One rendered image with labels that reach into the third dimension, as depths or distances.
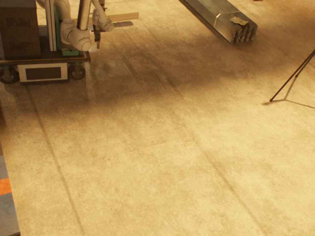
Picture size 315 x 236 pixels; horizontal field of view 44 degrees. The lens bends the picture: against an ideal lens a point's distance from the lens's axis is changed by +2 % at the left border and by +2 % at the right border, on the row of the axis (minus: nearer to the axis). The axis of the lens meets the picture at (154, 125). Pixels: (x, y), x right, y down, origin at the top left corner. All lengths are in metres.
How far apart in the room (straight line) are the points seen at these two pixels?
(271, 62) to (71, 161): 2.94
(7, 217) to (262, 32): 4.26
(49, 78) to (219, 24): 2.49
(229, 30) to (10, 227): 3.65
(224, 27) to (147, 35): 1.04
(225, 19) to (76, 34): 2.36
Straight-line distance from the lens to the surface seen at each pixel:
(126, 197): 3.15
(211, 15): 5.56
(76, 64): 4.08
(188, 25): 5.55
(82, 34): 3.68
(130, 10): 5.25
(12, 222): 2.87
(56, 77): 4.08
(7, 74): 4.12
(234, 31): 5.20
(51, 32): 4.01
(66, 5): 4.27
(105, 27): 3.83
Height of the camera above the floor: 2.53
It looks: 42 degrees down
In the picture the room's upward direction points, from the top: 10 degrees clockwise
